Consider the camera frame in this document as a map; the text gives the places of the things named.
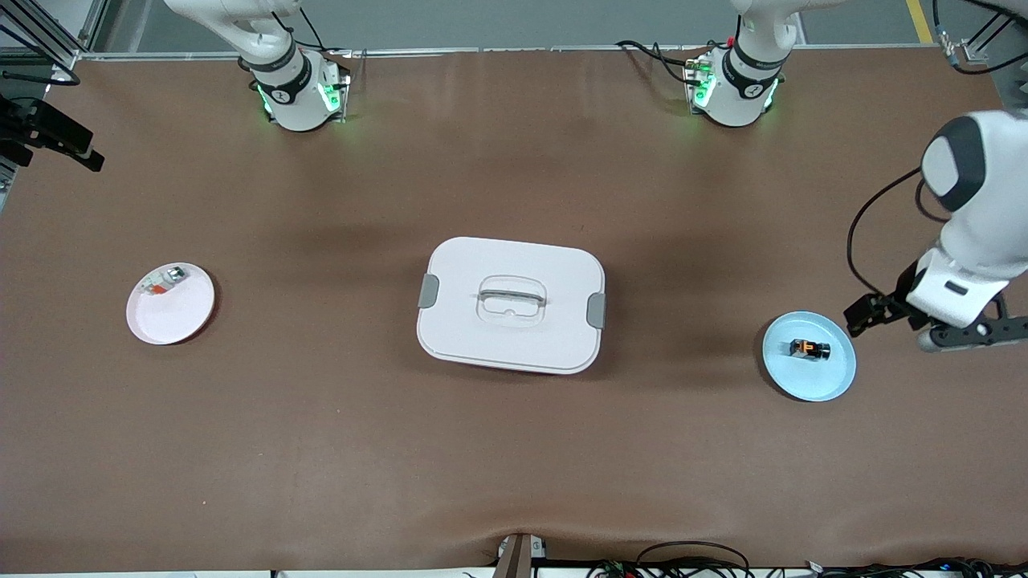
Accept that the brown camera mount bracket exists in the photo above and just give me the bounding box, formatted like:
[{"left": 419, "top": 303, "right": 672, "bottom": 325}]
[{"left": 492, "top": 532, "right": 549, "bottom": 578}]

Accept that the white and red switch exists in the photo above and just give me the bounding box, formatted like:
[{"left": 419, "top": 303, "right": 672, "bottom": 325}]
[{"left": 138, "top": 267, "right": 188, "bottom": 296}]

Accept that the aluminium frame profile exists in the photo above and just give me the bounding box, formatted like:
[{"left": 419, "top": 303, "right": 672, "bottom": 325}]
[
  {"left": 960, "top": 0, "right": 1028, "bottom": 65},
  {"left": 0, "top": 0, "right": 109, "bottom": 81}
]

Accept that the looped black cable bundle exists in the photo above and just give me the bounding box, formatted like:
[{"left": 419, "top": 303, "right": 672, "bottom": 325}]
[{"left": 590, "top": 541, "right": 756, "bottom": 578}]

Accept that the black left base cable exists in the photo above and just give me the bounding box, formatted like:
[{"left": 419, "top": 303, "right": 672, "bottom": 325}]
[{"left": 617, "top": 39, "right": 712, "bottom": 85}]

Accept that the silver table edge rail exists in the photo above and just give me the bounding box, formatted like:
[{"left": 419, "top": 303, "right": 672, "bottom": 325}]
[{"left": 76, "top": 44, "right": 977, "bottom": 62}]

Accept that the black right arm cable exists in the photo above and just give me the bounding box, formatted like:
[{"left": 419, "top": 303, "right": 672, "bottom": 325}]
[{"left": 0, "top": 67, "right": 81, "bottom": 87}]

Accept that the brown table mat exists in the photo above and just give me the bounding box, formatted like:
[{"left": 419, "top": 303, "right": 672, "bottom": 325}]
[{"left": 0, "top": 46, "right": 1028, "bottom": 572}]

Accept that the light blue round plate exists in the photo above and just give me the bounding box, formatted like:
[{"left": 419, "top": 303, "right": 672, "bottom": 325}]
[{"left": 761, "top": 311, "right": 858, "bottom": 403}]

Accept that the pale pink round plate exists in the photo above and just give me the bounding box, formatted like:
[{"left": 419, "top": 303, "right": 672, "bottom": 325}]
[{"left": 126, "top": 262, "right": 216, "bottom": 346}]

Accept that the white lidded plastic box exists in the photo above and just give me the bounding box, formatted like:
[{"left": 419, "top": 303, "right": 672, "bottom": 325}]
[{"left": 416, "top": 236, "right": 607, "bottom": 377}]

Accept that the long black cable bundle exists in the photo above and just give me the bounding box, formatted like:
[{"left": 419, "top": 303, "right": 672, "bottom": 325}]
[{"left": 803, "top": 556, "right": 1028, "bottom": 578}]

